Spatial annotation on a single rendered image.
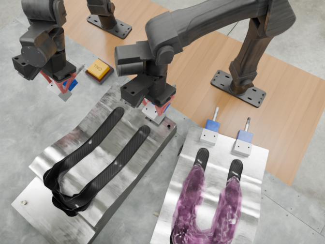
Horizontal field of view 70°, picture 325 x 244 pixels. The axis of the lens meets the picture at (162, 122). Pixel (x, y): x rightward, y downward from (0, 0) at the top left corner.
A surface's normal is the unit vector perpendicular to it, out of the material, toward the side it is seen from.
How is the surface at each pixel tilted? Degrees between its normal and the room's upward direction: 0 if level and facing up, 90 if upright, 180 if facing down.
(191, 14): 14
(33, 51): 67
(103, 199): 19
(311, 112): 0
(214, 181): 29
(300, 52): 0
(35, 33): 24
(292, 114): 0
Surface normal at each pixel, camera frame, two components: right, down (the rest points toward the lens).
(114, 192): 0.24, -0.65
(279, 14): 0.26, 0.91
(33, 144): -0.04, -0.33
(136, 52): 0.16, -0.38
